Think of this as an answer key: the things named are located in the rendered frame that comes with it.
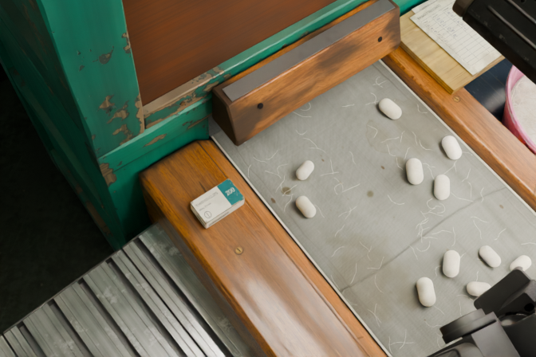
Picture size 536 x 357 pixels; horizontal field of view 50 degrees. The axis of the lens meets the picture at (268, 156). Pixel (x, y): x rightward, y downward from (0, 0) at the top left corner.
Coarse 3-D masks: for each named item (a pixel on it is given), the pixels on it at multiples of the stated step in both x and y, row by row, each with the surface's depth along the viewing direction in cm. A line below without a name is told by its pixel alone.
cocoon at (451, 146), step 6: (444, 138) 83; (450, 138) 82; (444, 144) 82; (450, 144) 82; (456, 144) 82; (444, 150) 83; (450, 150) 82; (456, 150) 81; (450, 156) 82; (456, 156) 81
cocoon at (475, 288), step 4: (468, 284) 73; (472, 284) 72; (476, 284) 72; (480, 284) 72; (484, 284) 72; (488, 284) 72; (468, 288) 72; (472, 288) 72; (476, 288) 72; (480, 288) 72; (484, 288) 72; (488, 288) 72; (468, 292) 73; (472, 292) 72; (476, 292) 72; (480, 292) 72
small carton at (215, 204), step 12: (228, 180) 73; (216, 192) 72; (228, 192) 72; (240, 192) 73; (192, 204) 71; (204, 204) 71; (216, 204) 72; (228, 204) 72; (240, 204) 73; (204, 216) 71; (216, 216) 71
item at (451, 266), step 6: (450, 252) 74; (456, 252) 74; (444, 258) 74; (450, 258) 73; (456, 258) 73; (444, 264) 74; (450, 264) 73; (456, 264) 73; (444, 270) 73; (450, 270) 73; (456, 270) 73; (450, 276) 73
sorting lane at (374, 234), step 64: (384, 64) 90; (320, 128) 83; (384, 128) 84; (448, 128) 85; (256, 192) 78; (320, 192) 79; (384, 192) 79; (512, 192) 81; (320, 256) 74; (384, 256) 75; (512, 256) 76; (384, 320) 71; (448, 320) 72
